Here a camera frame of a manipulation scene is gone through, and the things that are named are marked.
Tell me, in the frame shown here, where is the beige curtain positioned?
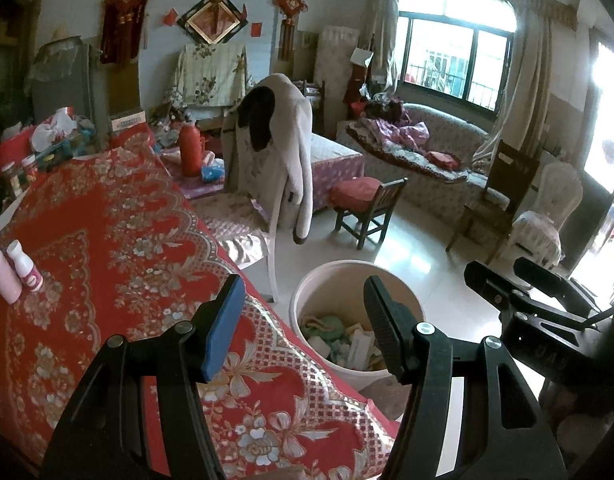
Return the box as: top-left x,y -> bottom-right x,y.
474,15 -> 555,161
369,0 -> 400,96

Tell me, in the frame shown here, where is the beige fleece coat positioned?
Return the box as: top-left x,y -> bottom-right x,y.
235,74 -> 315,245

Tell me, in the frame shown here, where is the red floral tablecloth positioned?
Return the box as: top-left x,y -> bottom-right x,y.
0,125 -> 403,480

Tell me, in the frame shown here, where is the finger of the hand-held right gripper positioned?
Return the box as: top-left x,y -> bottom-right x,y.
464,260 -> 588,331
514,256 -> 613,311

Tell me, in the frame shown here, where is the pile of clothes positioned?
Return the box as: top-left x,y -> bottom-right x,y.
347,100 -> 430,151

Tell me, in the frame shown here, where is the upright floral mattress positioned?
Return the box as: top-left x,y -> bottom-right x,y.
314,25 -> 360,96

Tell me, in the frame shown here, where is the large red knot ornament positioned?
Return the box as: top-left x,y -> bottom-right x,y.
99,0 -> 155,66

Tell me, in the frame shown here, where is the black garment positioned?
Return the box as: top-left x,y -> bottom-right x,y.
238,87 -> 278,152

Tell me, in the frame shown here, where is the white chair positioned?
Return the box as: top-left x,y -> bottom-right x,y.
189,110 -> 288,305

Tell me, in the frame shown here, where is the white green medicine box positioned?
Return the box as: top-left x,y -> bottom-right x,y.
346,329 -> 380,368

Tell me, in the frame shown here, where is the small dark wooden chair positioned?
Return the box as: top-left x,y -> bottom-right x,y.
334,177 -> 409,250

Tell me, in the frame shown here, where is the teal cloth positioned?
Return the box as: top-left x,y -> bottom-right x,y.
317,316 -> 348,356

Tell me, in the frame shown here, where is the white pill bottle pink label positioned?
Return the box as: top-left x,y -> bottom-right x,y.
7,240 -> 44,292

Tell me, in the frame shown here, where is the white plastic bucket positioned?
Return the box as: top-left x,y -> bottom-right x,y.
289,260 -> 427,391

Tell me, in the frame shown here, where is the floral checked cloth cover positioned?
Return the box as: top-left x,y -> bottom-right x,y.
167,42 -> 255,111

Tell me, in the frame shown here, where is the white plastic armchair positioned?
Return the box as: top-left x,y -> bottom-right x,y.
502,160 -> 583,271

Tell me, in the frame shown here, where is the red plastic basin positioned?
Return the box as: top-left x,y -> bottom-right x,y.
0,130 -> 38,176

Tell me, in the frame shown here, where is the small red knot ornament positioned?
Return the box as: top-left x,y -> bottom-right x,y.
273,0 -> 308,61

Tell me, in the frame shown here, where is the red pillow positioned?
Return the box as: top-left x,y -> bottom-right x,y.
427,151 -> 462,171

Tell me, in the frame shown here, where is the purple covered table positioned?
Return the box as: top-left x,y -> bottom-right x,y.
307,132 -> 365,211

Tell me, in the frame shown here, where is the floral sofa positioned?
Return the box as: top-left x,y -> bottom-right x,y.
337,102 -> 518,211

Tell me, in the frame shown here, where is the pink water bottle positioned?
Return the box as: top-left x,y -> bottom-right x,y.
0,240 -> 22,305

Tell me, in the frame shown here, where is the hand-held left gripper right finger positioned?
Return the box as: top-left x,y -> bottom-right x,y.
363,275 -> 568,480

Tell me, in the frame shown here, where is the diamond wall decoration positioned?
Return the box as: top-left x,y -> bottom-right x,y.
177,0 -> 250,46

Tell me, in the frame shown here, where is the red seat cushion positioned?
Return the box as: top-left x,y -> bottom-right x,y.
329,177 -> 383,211

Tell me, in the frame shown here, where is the green blue box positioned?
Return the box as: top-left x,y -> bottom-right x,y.
39,140 -> 72,168

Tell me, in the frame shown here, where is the window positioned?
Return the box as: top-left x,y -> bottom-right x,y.
397,0 -> 518,121

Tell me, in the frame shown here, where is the tall wooden chair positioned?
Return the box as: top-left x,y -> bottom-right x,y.
446,140 -> 540,266

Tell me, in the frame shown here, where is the crumpled white bag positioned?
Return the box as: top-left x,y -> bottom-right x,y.
31,107 -> 78,151

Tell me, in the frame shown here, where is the red thermos flask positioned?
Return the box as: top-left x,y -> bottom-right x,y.
179,121 -> 204,178

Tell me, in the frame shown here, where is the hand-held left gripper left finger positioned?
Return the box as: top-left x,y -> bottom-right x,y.
39,274 -> 246,480

